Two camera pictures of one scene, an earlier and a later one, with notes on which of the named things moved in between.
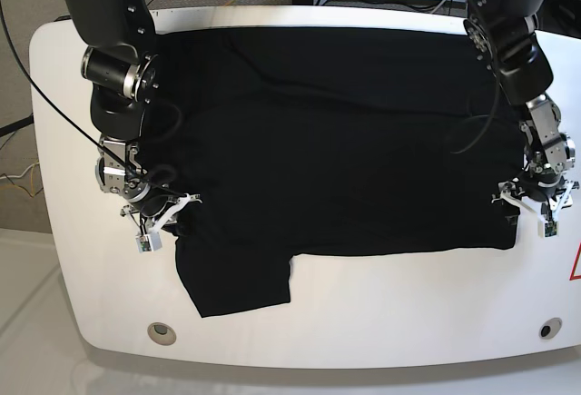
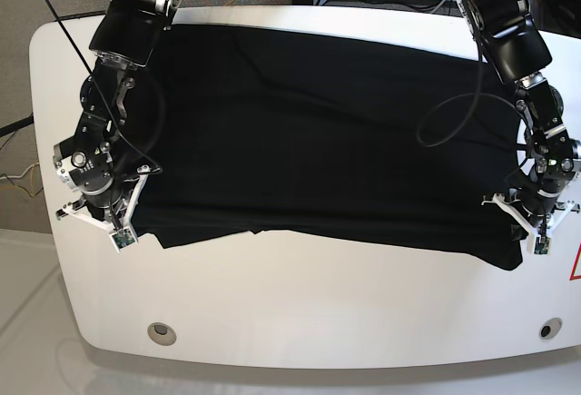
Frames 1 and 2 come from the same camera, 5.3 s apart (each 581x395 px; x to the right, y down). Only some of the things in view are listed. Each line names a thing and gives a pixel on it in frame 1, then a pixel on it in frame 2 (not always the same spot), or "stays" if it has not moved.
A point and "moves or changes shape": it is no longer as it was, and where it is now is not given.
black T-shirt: [271, 143] moves or changes shape
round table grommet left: [162, 334] stays
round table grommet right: [550, 328] stays
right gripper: [155, 207] → [113, 204]
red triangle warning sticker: [574, 277] stays
